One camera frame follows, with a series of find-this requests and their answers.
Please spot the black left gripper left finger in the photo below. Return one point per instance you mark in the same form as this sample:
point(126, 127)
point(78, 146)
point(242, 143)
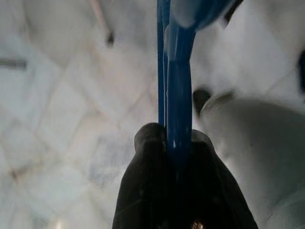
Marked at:
point(143, 186)

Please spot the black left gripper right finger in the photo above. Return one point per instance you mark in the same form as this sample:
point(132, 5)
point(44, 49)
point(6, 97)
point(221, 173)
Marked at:
point(214, 195)

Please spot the blue plastic hanger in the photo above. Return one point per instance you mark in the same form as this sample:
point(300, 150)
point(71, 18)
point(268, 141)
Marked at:
point(178, 95)

